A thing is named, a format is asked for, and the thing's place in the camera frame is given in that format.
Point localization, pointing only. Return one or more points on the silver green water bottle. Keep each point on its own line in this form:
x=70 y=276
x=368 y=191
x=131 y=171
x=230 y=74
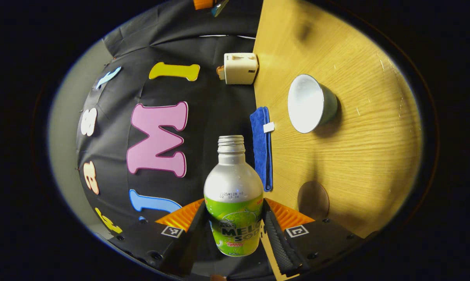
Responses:
x=233 y=183

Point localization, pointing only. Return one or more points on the blue folded towel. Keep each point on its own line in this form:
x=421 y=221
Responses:
x=261 y=148

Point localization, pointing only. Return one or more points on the bread slice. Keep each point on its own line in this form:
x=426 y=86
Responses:
x=220 y=72

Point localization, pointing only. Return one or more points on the black backdrop cloth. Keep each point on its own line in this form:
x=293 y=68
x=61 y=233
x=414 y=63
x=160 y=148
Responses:
x=211 y=109

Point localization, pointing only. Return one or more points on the brown round coaster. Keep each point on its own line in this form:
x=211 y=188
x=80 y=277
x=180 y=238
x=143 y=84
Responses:
x=313 y=201

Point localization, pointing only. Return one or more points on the white toaster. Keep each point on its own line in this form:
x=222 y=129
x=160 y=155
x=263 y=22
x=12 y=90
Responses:
x=240 y=68

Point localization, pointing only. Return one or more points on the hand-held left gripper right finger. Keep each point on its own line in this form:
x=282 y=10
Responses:
x=281 y=244

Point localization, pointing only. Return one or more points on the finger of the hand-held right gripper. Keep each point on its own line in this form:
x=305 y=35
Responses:
x=203 y=4

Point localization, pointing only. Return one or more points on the teal teacup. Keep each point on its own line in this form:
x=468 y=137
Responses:
x=305 y=103

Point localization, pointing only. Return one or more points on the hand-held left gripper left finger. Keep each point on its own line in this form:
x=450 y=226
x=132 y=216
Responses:
x=180 y=249

